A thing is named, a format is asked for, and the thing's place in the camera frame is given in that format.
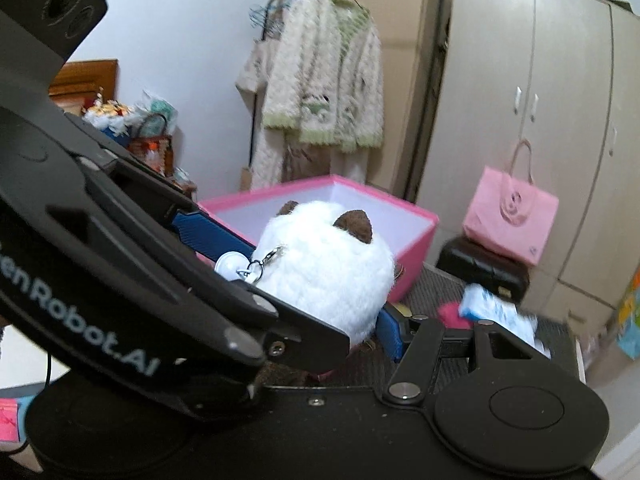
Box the tall beige cabinet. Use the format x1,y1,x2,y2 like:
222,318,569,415
317,0,453,196

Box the colourful paper bag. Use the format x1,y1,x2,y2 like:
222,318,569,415
616,266,640,361

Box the pink cardboard box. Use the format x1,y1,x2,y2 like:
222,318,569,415
196,174,440,306

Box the bundle of wire hangers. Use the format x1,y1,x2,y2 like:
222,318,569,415
248,2,287,42

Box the beige hanging garment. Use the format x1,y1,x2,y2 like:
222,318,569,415
235,40,371,192

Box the pink tote bag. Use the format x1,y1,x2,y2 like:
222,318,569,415
462,139,560,267

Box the white blue tissue packet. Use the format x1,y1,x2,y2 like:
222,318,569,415
459,284,552,358

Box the white plush toy brown ears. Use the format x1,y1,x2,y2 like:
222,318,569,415
215,200,405,386

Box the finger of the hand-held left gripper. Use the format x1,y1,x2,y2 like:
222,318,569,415
46,174,352,374
65,112,257,269

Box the pink cloth item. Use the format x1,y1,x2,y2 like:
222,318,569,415
0,396,32,444

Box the black clothes rack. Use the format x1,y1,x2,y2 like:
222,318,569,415
250,0,449,203

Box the white teal plastic bag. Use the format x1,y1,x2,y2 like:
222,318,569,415
135,89,180,136

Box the wicker basket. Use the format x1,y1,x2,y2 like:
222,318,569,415
128,113,175,177

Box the white flower bouquet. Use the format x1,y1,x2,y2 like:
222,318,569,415
82,97,135,139

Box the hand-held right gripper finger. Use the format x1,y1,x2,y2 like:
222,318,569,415
376,306,552,407

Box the wooden headboard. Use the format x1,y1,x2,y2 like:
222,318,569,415
47,59,120,111

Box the beige wardrobe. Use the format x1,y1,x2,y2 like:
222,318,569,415
417,0,640,321

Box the fluffy cream green cardigan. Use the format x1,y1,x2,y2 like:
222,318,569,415
262,0,386,153

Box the black suitcase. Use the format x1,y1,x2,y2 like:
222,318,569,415
436,236,531,303

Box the red fuzzy object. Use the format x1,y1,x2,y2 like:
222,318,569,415
437,302,474,331

